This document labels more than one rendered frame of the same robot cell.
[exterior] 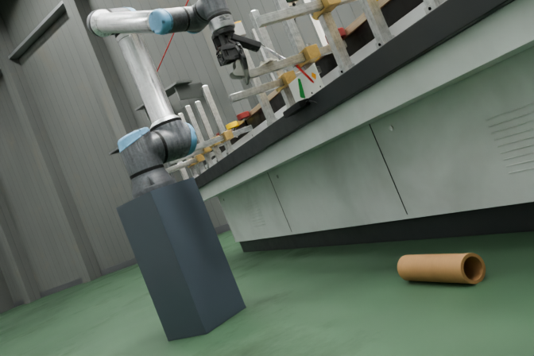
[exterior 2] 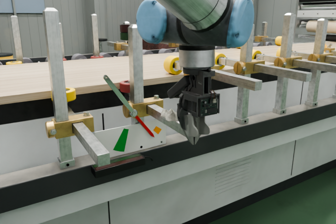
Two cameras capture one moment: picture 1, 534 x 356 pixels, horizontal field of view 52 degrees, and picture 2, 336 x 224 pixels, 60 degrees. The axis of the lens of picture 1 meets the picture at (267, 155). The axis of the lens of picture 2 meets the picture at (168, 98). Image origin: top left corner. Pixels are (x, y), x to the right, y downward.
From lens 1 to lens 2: 2.36 m
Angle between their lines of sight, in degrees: 99
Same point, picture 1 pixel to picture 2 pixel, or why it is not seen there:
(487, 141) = (211, 178)
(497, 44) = (292, 136)
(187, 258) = not seen: outside the picture
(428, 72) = (258, 143)
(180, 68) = not seen: outside the picture
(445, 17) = (292, 120)
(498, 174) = (208, 196)
